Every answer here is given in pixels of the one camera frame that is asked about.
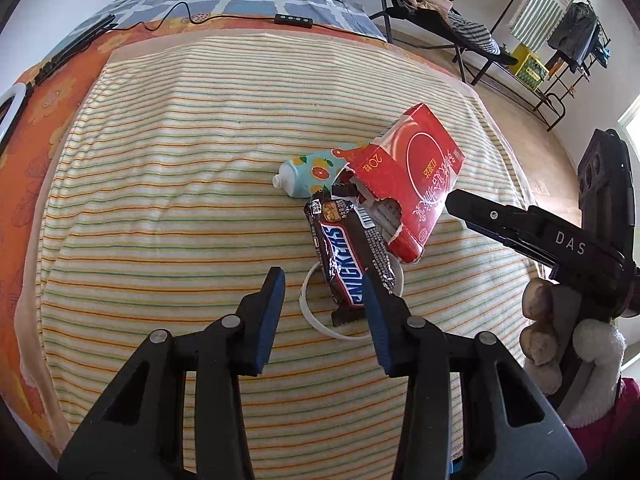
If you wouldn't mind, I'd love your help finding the yellow crate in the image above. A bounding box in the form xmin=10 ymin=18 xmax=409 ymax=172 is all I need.
xmin=512 ymin=44 xmax=548 ymax=91

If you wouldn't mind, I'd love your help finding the black clothes rack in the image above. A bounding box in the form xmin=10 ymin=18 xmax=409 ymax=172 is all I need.
xmin=470 ymin=0 xmax=613 ymax=131

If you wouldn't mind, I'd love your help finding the beige towel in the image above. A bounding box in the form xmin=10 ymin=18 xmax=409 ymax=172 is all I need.
xmin=12 ymin=30 xmax=551 ymax=471

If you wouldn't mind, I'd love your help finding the red cardboard box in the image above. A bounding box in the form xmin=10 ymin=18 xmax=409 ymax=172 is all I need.
xmin=332 ymin=102 xmax=467 ymax=264

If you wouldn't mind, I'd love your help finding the white plastic ring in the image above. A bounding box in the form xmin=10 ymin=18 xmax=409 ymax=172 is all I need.
xmin=298 ymin=257 xmax=406 ymax=343

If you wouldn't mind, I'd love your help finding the window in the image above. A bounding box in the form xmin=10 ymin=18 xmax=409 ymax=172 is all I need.
xmin=617 ymin=100 xmax=640 ymax=136

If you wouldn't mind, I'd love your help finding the dark grey jacket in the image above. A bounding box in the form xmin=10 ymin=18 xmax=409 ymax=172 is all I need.
xmin=547 ymin=2 xmax=598 ymax=63

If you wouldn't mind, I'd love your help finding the green striped hanging towel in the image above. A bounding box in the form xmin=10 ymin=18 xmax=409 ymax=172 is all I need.
xmin=509 ymin=0 xmax=581 ymax=53

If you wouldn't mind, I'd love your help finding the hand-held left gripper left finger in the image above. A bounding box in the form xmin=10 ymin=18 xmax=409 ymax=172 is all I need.
xmin=57 ymin=266 xmax=287 ymax=480

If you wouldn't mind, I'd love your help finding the orange-print cream tube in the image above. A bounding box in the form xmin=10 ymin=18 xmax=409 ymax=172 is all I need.
xmin=272 ymin=142 xmax=368 ymax=198

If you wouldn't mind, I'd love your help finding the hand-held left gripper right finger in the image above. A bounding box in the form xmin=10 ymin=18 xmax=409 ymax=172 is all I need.
xmin=362 ymin=272 xmax=586 ymax=480

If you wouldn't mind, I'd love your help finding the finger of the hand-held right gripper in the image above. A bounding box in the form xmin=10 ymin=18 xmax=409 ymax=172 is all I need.
xmin=446 ymin=189 xmax=626 ymax=272
xmin=475 ymin=227 xmax=639 ymax=317

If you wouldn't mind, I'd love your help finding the striped garment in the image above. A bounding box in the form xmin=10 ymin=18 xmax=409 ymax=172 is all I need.
xmin=445 ymin=10 xmax=503 ymax=56

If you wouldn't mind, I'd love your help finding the white ring light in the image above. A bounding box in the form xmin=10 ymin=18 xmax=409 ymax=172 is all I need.
xmin=0 ymin=84 xmax=28 ymax=156

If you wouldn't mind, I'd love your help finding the brown chocolate bar wrapper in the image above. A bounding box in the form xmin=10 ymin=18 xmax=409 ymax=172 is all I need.
xmin=304 ymin=182 xmax=405 ymax=328

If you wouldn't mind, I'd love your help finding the black cable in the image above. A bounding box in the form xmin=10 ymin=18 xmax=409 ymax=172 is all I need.
xmin=107 ymin=1 xmax=278 ymax=33

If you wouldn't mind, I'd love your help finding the striped yellow blanket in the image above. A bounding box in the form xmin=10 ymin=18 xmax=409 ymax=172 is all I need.
xmin=35 ymin=32 xmax=541 ymax=466

